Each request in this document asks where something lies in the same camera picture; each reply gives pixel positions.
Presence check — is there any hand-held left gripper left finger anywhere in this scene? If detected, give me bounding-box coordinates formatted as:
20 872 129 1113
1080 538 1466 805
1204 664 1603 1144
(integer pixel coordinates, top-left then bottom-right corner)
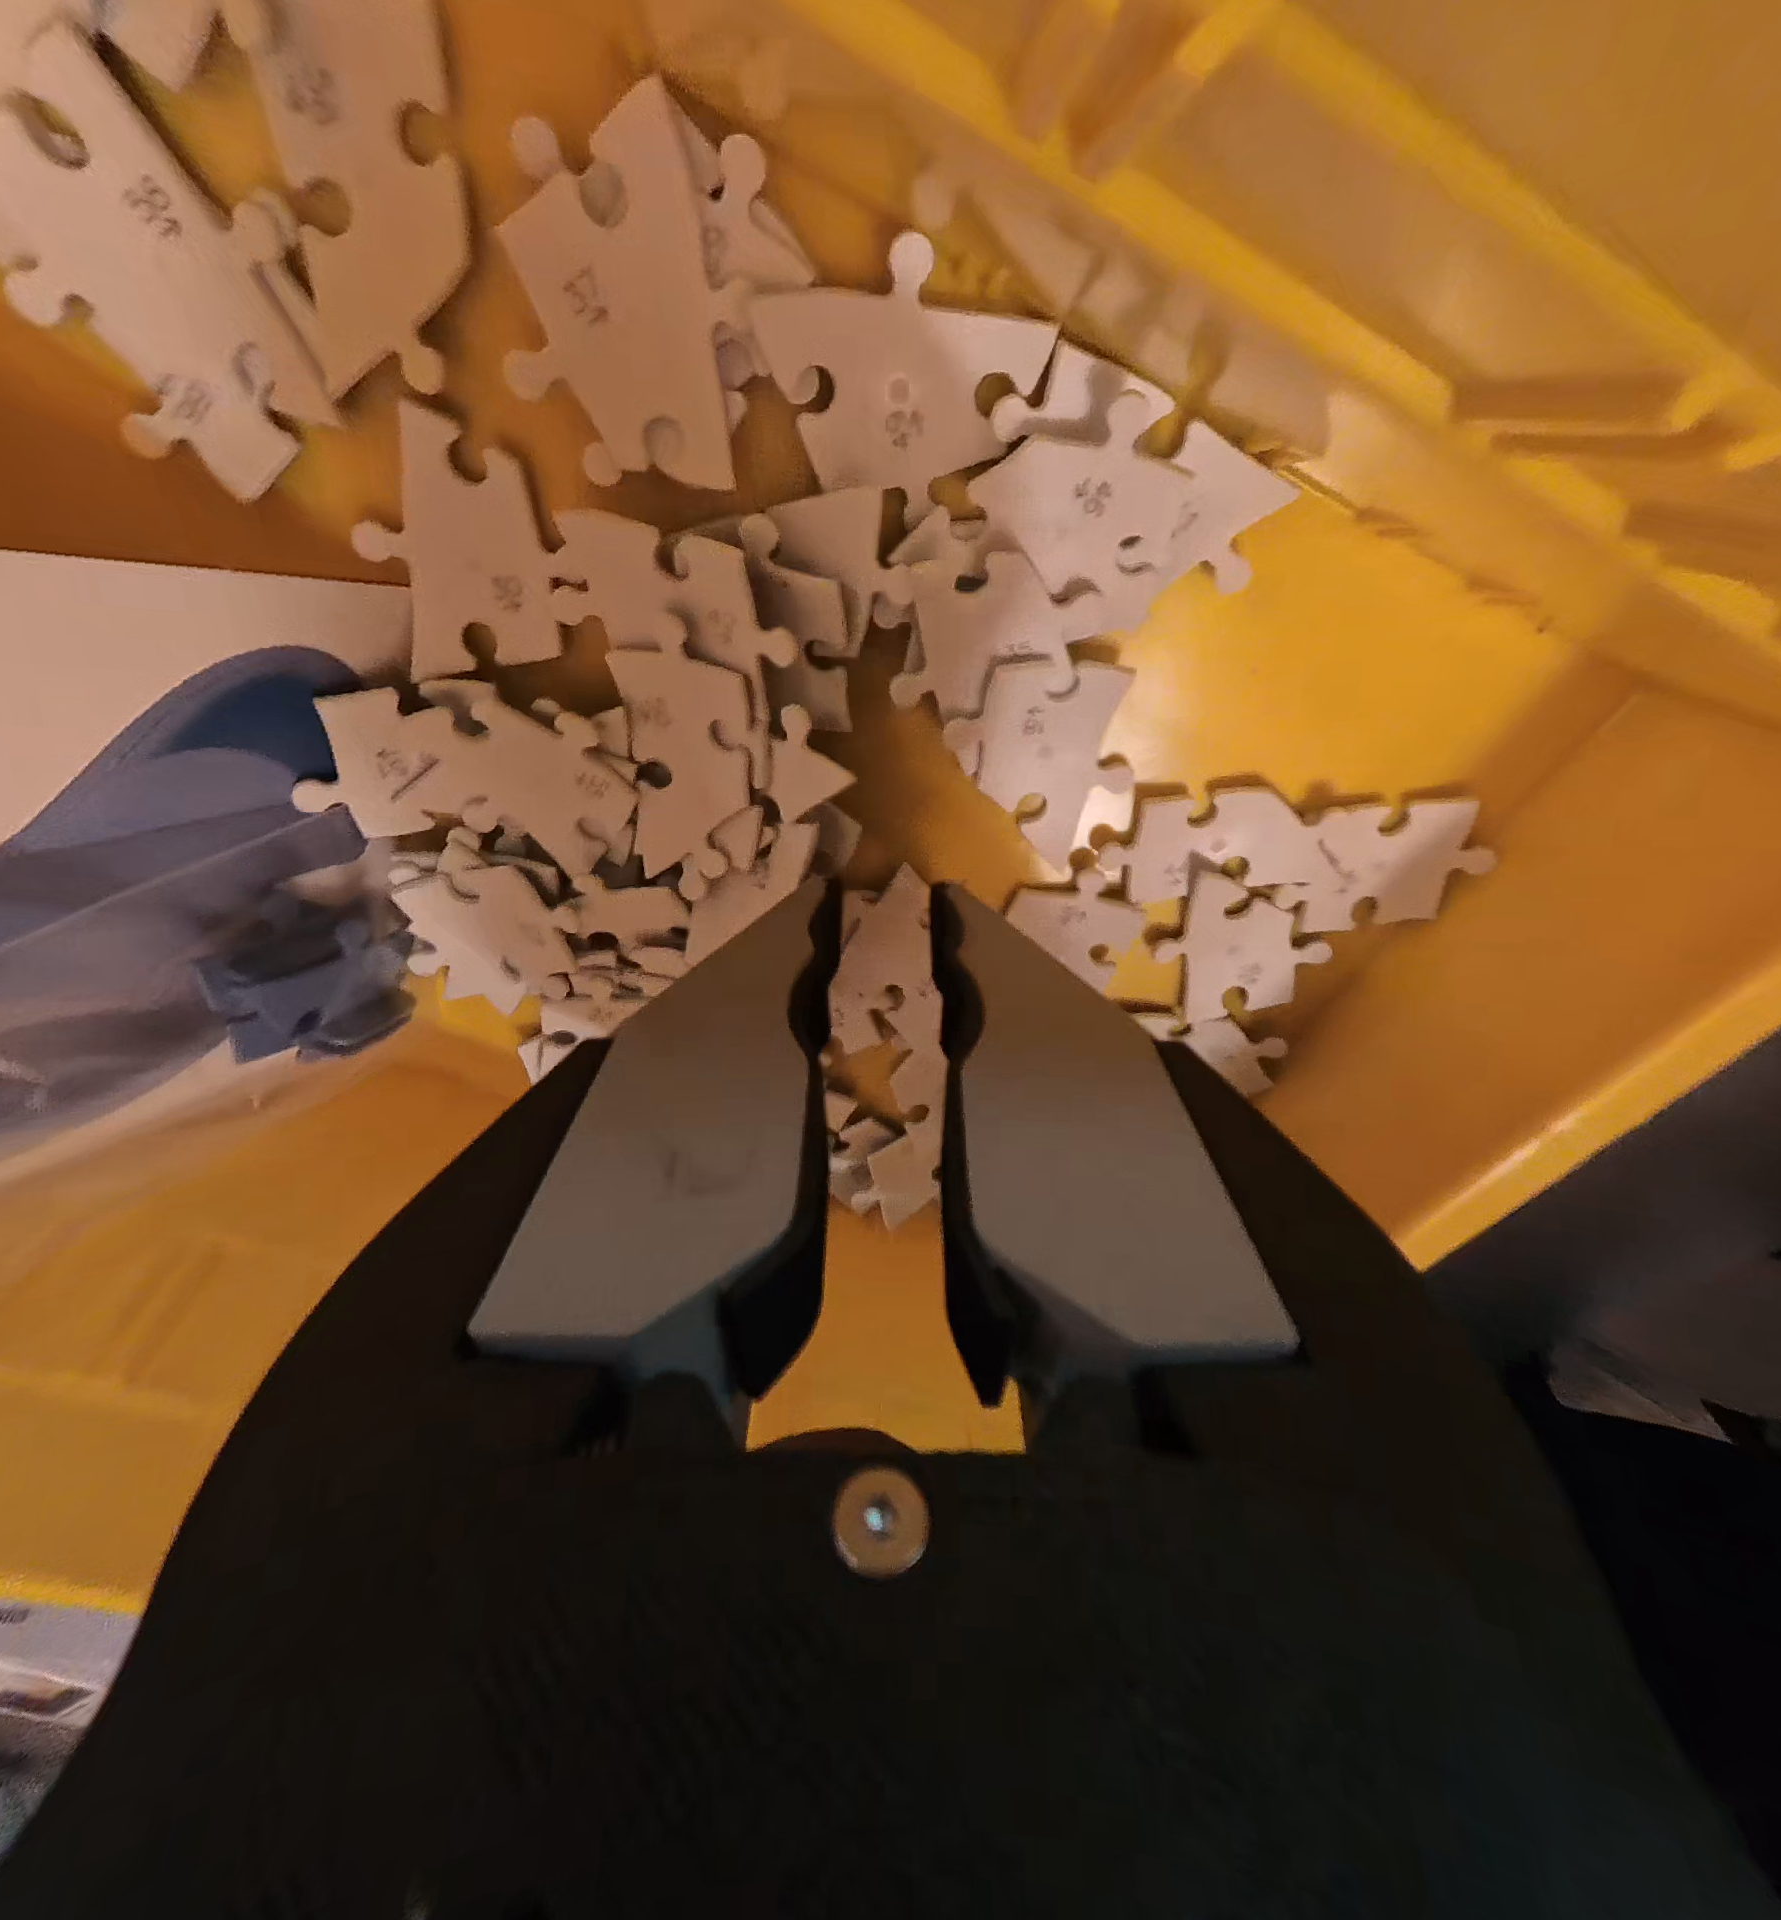
463 879 844 1401

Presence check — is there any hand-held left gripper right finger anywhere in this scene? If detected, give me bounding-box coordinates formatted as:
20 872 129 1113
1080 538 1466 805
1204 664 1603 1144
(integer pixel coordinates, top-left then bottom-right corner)
929 883 1305 1408

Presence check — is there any yellow plastic bin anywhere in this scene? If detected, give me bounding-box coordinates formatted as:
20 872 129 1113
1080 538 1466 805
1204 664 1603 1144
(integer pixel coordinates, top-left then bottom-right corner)
0 0 1781 1615

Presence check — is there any pile of puzzle pieces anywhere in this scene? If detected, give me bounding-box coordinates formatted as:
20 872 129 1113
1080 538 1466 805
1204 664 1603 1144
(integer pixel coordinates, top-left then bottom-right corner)
0 0 1498 1235

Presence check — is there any clear bag of blue parts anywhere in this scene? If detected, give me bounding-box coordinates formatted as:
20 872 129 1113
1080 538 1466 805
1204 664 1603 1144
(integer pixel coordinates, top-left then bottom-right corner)
0 645 429 1188

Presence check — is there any white flat carton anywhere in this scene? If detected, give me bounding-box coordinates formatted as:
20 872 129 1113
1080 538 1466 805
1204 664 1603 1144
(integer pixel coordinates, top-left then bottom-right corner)
0 1592 143 1736

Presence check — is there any white paper sheet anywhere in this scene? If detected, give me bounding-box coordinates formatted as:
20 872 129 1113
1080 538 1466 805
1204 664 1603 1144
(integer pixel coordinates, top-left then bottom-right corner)
0 544 429 1209

